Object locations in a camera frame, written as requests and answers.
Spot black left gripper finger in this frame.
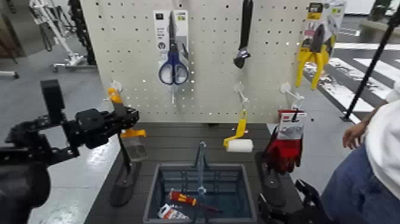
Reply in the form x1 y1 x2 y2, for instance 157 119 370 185
106 106 140 122
104 120 139 139

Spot black tripod pole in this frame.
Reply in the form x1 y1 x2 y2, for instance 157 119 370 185
340 6 400 123

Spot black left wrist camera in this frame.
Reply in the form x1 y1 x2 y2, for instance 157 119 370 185
40 79 65 125

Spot red work gloves pack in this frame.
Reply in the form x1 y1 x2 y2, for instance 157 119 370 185
262 109 308 175

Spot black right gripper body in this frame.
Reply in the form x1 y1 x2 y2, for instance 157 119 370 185
270 206 329 224

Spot red white small package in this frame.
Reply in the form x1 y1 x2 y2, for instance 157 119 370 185
157 204 190 220

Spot person in white sweatshirt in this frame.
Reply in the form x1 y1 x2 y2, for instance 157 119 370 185
321 82 400 224

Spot black column stand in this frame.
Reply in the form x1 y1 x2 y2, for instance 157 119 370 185
68 0 97 66

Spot clear plastic pegboard hook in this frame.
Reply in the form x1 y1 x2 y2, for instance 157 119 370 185
167 84 179 105
233 82 250 110
280 82 305 110
103 80 123 101

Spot yellow handled paint roller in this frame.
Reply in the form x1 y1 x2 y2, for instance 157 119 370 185
223 110 254 153

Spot grey low block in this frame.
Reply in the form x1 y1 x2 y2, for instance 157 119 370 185
358 19 400 45

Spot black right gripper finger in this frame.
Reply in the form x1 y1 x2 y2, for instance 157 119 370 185
294 179 321 210
257 194 273 224

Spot white pegboard panel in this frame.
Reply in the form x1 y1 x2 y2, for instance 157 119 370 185
79 0 316 125

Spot grey plastic crate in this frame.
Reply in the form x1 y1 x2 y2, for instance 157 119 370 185
143 141 258 224

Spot red yellow screwdriver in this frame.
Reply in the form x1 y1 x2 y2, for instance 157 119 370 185
168 189 223 213

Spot yellow pliers in packaging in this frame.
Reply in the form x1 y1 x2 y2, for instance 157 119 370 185
295 1 346 91

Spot grey stand leg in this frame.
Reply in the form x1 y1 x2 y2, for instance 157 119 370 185
0 70 20 80

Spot yellow paint brush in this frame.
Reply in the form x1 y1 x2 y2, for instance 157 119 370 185
107 88 148 162

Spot white wheeled stand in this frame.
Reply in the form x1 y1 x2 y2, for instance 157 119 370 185
29 0 87 73

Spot black adjustable wrench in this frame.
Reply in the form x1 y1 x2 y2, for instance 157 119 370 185
233 0 253 70

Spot brown wooden furniture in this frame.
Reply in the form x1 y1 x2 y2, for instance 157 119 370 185
0 0 27 60

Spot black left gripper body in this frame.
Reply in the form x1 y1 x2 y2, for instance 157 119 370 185
74 107 108 150

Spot blue scissors in packaging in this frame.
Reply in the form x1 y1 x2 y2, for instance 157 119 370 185
153 10 190 86

